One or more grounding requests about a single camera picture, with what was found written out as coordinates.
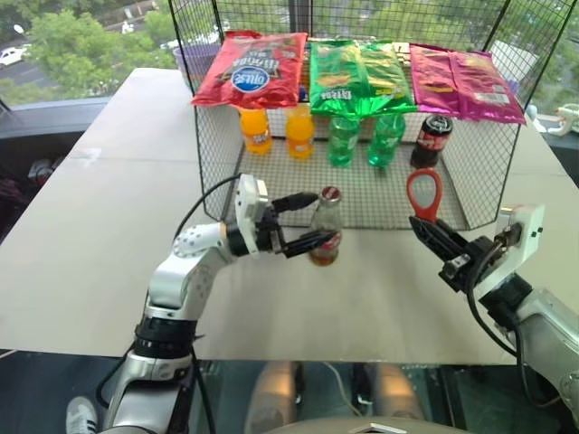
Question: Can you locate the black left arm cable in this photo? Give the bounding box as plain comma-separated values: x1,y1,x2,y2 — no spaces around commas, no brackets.
174,174,245,239

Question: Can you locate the purple bucket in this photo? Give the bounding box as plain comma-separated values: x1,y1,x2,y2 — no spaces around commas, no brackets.
172,44,219,92

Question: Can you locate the green chip bag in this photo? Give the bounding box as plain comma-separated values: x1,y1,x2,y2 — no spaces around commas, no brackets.
361,40,419,114
308,39,377,115

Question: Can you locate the white toy figure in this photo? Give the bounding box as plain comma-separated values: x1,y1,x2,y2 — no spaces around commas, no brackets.
541,102,579,137

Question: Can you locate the grey rounded robot leg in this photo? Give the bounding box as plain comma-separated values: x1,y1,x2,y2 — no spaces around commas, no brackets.
360,361,427,429
242,361,305,434

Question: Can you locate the dark cola bottle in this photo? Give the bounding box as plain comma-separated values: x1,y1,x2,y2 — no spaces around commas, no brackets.
409,114,454,171

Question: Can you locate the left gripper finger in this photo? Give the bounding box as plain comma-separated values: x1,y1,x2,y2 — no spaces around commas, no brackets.
281,230,340,259
271,192,322,216

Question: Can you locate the orange soda bottle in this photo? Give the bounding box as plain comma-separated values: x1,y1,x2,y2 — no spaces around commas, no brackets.
285,108,316,160
239,107,274,156

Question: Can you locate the black wire mesh rack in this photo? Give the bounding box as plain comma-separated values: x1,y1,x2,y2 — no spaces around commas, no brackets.
166,0,579,232

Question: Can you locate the red chip bag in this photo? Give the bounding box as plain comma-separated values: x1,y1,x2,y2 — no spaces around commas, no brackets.
190,30,310,110

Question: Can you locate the thin white cable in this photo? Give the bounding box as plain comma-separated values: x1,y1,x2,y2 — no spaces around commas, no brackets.
323,360,365,420

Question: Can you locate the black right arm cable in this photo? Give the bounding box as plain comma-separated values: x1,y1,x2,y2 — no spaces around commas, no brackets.
465,266,566,408

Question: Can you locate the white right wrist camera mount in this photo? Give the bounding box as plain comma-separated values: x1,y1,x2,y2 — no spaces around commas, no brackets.
478,203,546,300

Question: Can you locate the green soda bottle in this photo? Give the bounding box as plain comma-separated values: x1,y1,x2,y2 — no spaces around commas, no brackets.
326,115,362,168
366,112,407,169

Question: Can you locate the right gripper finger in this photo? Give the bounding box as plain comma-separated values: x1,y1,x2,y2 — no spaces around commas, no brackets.
434,221,472,259
408,216,460,264

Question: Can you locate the glass bottle with red cap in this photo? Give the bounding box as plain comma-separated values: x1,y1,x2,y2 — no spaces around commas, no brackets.
308,185,346,269

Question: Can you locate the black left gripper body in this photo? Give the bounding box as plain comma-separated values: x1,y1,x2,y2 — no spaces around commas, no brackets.
254,202,290,257

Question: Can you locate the red bottle opener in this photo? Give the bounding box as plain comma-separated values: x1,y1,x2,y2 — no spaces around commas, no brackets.
405,167,444,225

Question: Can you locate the white striped sneaker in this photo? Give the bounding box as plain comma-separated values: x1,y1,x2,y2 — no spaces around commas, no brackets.
65,396,100,434

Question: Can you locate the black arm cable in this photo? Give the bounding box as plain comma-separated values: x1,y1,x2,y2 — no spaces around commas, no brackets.
174,174,245,239
465,266,566,408

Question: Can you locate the magenta chip bag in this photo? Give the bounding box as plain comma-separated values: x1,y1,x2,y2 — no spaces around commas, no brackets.
447,49,528,126
408,42,463,115

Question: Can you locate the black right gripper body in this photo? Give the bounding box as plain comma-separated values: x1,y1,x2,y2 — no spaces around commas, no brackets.
437,236,504,296

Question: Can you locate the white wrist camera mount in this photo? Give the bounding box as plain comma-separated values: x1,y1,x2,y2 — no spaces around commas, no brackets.
478,203,546,300
233,174,271,257

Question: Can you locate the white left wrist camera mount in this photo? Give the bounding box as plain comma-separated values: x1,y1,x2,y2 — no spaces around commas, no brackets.
233,174,271,257

